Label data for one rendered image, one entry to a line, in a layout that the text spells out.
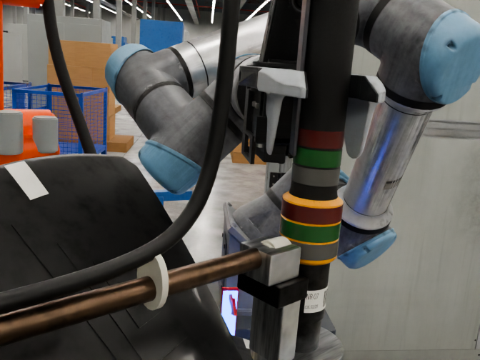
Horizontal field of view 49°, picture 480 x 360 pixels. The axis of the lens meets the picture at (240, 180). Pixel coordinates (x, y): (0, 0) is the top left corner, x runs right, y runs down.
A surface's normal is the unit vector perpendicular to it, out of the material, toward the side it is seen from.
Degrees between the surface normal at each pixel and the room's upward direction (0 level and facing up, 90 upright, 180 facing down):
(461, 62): 110
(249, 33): 57
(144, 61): 36
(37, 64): 90
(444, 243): 90
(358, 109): 94
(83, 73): 90
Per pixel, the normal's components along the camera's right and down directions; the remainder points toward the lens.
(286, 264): 0.68, 0.21
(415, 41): -0.71, 0.00
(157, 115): -0.47, -0.31
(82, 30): 0.06, 0.22
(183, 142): -0.11, -0.04
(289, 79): -0.47, -0.67
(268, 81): -0.93, 0.01
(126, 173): 0.57, -0.71
